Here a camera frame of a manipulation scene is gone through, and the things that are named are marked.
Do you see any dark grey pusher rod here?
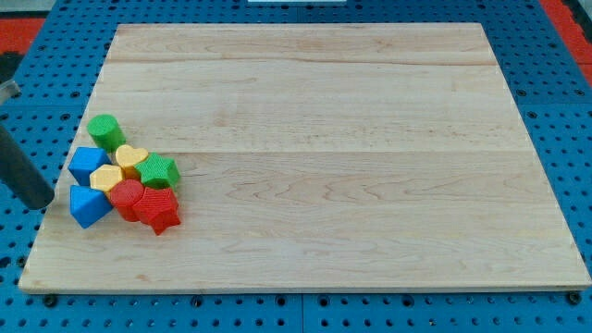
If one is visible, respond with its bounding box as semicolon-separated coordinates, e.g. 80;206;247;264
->
1;127;55;210

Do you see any yellow hexagon block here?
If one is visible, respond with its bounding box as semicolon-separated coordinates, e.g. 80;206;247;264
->
90;165;124;198

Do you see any green star block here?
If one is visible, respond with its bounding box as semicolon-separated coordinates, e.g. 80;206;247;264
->
135;153;180;190

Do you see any red star block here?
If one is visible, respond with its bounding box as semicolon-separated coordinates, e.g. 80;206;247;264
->
132;187;181;235

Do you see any green cylinder block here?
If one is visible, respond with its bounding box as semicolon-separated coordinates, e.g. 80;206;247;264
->
87;114;127;153

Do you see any red cylinder block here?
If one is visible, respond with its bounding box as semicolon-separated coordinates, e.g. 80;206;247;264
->
110;179;144;222

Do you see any yellow heart block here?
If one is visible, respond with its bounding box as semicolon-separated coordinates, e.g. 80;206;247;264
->
115;144;149;180

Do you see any light wooden board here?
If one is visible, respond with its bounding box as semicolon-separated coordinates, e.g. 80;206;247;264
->
18;23;591;294

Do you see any blue triangular prism block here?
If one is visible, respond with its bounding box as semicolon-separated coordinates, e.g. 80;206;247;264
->
69;185;113;228

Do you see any blue cube block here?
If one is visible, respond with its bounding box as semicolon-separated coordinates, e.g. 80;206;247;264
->
68;147;111;186

